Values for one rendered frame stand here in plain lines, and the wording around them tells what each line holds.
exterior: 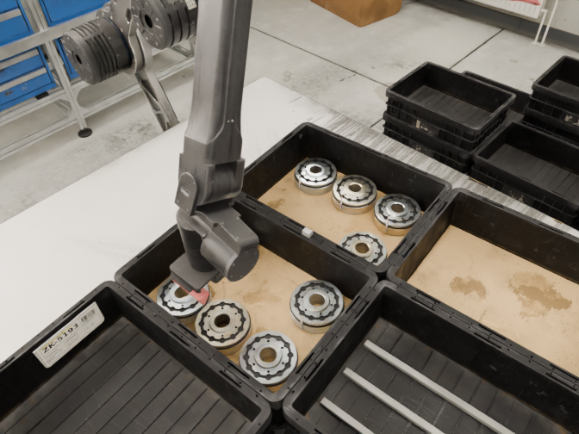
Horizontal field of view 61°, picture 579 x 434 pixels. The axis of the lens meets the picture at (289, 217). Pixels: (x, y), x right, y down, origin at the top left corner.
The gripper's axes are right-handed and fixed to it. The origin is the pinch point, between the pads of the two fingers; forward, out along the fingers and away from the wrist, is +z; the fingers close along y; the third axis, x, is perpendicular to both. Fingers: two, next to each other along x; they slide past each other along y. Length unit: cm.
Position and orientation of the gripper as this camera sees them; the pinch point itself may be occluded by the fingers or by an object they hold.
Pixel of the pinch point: (214, 287)
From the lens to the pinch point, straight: 85.2
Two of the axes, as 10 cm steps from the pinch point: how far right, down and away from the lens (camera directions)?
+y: 6.4, -6.0, 4.9
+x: -7.7, -4.9, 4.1
